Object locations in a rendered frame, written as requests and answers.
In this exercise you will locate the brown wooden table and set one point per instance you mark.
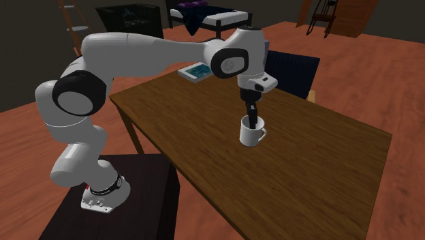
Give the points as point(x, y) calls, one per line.
point(265, 159)

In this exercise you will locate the wooden ladder shelf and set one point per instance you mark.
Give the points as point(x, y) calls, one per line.
point(71, 23)

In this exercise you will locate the bed with dark blanket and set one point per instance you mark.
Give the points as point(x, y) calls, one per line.
point(212, 16)

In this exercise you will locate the dark blue chair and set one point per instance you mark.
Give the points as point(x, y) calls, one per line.
point(292, 74)

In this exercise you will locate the white mug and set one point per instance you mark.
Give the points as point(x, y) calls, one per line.
point(249, 137)

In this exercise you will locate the teal and white book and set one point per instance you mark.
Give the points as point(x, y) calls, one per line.
point(196, 72)

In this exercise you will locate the dark robot stand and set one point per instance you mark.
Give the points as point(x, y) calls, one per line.
point(139, 206)

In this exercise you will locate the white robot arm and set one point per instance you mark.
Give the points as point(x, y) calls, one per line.
point(139, 53)

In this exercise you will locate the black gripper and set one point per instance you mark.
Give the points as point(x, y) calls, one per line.
point(250, 95)

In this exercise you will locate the black metal rack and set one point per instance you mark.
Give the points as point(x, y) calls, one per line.
point(322, 15)

